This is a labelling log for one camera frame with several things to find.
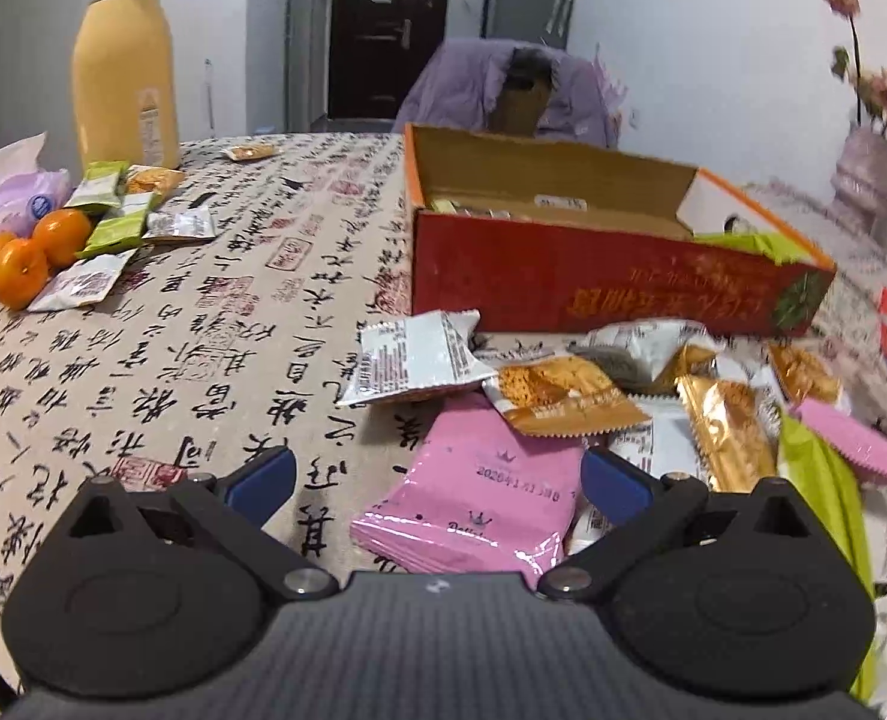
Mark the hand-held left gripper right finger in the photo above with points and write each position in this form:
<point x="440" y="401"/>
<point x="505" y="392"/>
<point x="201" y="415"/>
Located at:
<point x="612" y="478"/>

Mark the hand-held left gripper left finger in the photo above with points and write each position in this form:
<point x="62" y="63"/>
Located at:
<point x="263" y="478"/>

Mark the brown cracker snack packet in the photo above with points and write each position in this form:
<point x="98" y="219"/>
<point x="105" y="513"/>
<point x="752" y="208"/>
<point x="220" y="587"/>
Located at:
<point x="563" y="390"/>

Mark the large pink snack packet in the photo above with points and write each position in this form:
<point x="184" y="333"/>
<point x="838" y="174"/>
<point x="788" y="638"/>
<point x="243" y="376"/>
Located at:
<point x="481" y="491"/>

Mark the red cardboard box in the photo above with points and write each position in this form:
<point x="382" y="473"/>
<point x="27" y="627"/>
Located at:
<point x="533" y="277"/>

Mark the gold snack packet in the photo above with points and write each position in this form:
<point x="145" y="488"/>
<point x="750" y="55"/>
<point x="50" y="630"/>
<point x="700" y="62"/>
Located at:
<point x="728" y="431"/>
<point x="803" y="373"/>

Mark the grey and white snack packet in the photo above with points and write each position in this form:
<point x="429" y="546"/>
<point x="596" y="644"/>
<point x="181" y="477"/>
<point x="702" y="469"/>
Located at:
<point x="638" y="352"/>

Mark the calligraphy printed tablecloth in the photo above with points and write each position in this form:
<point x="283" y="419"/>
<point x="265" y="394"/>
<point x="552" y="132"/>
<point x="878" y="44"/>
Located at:
<point x="226" y="352"/>

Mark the long green snack packet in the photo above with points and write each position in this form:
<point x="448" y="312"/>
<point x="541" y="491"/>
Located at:
<point x="825" y="495"/>

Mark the orange biscuit snack packet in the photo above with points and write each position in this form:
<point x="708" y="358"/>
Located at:
<point x="152" y="180"/>

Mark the small orange snack packet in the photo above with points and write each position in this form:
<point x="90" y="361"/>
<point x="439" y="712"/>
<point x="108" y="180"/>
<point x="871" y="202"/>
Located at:
<point x="248" y="152"/>

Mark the grey quilted cover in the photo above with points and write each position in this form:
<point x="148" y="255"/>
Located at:
<point x="848" y="240"/>

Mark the brown chair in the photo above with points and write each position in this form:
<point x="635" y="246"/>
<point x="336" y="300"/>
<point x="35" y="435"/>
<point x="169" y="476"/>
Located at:
<point x="522" y="101"/>

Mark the purple tissue pack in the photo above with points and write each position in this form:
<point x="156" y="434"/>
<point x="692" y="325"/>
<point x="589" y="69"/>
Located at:
<point x="1" y="191"/>

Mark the pink ribbed vase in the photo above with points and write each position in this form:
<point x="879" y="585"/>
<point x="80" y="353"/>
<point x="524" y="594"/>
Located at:
<point x="867" y="169"/>

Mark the purple padded jacket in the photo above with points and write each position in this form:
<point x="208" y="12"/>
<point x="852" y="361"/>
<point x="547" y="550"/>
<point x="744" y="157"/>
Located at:
<point x="451" y="90"/>

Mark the yellow bottle with grey cap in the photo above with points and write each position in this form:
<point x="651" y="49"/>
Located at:
<point x="121" y="67"/>

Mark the dark brown door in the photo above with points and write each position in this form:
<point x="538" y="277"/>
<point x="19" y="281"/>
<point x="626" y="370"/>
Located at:
<point x="383" y="22"/>

